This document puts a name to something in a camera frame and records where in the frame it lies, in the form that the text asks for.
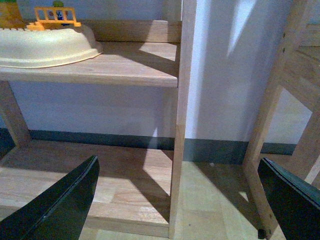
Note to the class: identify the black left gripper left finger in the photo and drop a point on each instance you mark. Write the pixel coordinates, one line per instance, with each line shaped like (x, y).
(60, 212)

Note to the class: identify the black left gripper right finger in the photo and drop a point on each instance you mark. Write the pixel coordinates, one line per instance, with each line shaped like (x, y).
(294, 202)

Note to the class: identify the wooden shelf unit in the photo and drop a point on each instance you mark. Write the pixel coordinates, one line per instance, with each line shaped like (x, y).
(126, 106)
(297, 70)

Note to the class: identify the cream plastic tray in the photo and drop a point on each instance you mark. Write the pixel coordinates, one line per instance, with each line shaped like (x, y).
(26, 49)

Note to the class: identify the orange toy fence block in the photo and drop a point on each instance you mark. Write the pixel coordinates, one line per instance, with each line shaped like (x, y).
(46, 18)

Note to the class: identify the yellow toy block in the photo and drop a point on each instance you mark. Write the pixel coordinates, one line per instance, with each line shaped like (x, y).
(10, 16)

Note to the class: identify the green blue toy figure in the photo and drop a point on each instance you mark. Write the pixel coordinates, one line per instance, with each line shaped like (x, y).
(59, 13)

